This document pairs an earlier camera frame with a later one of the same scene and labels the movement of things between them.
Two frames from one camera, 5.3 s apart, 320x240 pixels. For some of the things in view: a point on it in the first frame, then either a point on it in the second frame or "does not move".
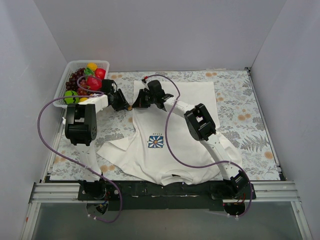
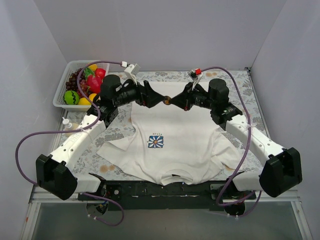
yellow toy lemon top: [92, 66] does not move
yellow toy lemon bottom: [83, 99] does not move
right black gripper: [144, 98] -> [188, 97]
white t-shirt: [157, 144] does not move
